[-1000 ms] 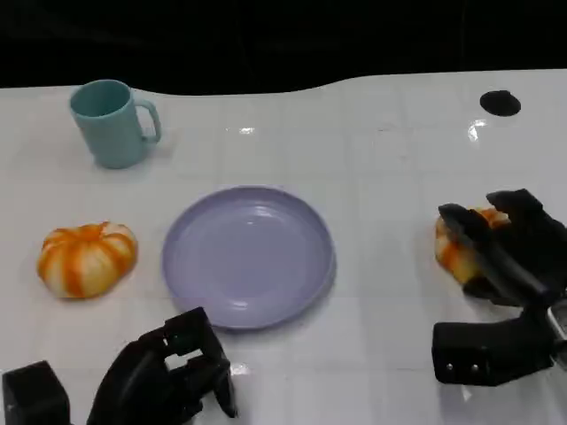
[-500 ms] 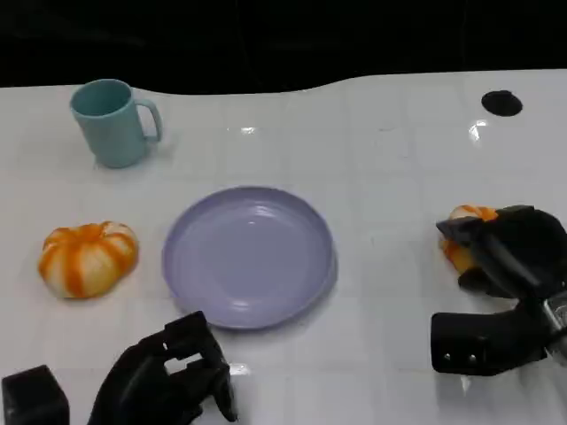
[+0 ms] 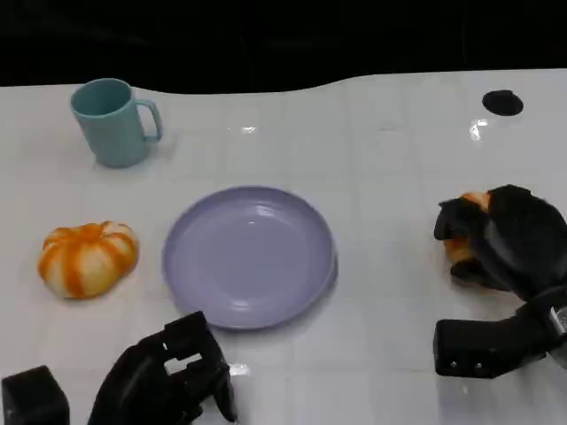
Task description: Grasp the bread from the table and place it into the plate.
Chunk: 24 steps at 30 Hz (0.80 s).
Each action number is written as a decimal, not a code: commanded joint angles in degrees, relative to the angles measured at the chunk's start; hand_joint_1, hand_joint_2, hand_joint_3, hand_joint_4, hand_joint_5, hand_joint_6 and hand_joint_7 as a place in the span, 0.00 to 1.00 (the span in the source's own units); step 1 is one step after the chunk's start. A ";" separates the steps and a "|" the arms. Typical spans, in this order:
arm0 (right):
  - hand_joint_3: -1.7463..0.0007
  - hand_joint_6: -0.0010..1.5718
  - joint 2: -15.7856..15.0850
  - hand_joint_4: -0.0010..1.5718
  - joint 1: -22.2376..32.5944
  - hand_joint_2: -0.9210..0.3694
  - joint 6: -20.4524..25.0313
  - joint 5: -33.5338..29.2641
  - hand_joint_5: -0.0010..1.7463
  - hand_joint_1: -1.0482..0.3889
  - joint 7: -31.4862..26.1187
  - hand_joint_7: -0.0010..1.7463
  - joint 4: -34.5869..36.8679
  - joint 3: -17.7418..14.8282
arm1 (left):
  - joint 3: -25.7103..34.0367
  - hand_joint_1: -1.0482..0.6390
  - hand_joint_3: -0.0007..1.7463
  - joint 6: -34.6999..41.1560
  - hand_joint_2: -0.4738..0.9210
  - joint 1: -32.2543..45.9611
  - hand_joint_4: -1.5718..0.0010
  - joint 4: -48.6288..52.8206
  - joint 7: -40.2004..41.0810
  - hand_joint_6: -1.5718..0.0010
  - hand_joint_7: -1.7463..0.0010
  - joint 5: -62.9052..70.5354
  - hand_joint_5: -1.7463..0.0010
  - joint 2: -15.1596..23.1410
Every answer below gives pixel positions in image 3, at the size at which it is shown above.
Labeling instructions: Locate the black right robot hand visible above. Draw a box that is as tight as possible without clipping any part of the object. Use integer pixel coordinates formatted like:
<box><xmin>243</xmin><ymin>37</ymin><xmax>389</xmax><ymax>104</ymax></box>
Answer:
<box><xmin>432</xmin><ymin>184</ymin><xmax>567</xmax><ymax>303</ymax></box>

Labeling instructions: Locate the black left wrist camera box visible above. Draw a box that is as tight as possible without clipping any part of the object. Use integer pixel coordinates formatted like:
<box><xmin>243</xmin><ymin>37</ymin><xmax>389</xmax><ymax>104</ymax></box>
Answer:
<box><xmin>1</xmin><ymin>365</ymin><xmax>71</xmax><ymax>425</ymax></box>

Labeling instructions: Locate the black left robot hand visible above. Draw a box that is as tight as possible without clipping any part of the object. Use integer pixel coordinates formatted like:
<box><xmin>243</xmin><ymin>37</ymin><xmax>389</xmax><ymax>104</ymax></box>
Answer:
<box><xmin>87</xmin><ymin>311</ymin><xmax>238</xmax><ymax>425</ymax></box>

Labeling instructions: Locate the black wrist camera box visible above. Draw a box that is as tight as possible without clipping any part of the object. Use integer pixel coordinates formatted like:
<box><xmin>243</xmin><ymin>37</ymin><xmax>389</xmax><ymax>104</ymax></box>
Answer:
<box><xmin>1</xmin><ymin>365</ymin><xmax>71</xmax><ymax>425</ymax></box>
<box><xmin>433</xmin><ymin>291</ymin><xmax>560</xmax><ymax>381</ymax></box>

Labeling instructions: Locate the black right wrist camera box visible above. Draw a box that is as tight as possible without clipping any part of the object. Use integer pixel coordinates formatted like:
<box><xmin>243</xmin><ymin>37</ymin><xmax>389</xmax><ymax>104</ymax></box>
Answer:
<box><xmin>433</xmin><ymin>291</ymin><xmax>560</xmax><ymax>381</ymax></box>

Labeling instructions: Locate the black round table grommet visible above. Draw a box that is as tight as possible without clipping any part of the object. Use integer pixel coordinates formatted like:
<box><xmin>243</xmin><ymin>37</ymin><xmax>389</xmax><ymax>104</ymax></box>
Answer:
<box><xmin>481</xmin><ymin>89</ymin><xmax>524</xmax><ymax>117</ymax></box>

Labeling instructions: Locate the pale green mug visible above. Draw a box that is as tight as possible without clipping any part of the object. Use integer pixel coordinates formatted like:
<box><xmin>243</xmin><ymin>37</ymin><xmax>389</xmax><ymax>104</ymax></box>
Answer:
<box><xmin>69</xmin><ymin>78</ymin><xmax>164</xmax><ymax>169</ymax></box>

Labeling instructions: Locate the lilac plate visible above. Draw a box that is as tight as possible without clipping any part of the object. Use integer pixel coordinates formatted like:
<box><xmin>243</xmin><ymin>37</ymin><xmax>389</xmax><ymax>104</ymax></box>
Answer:
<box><xmin>161</xmin><ymin>185</ymin><xmax>339</xmax><ymax>332</ymax></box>

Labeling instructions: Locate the orange white toy bread roll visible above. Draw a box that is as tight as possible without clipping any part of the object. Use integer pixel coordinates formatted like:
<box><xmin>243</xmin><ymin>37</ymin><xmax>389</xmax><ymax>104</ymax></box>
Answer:
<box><xmin>442</xmin><ymin>189</ymin><xmax>493</xmax><ymax>272</ymax></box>
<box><xmin>36</xmin><ymin>220</ymin><xmax>140</xmax><ymax>299</ymax></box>

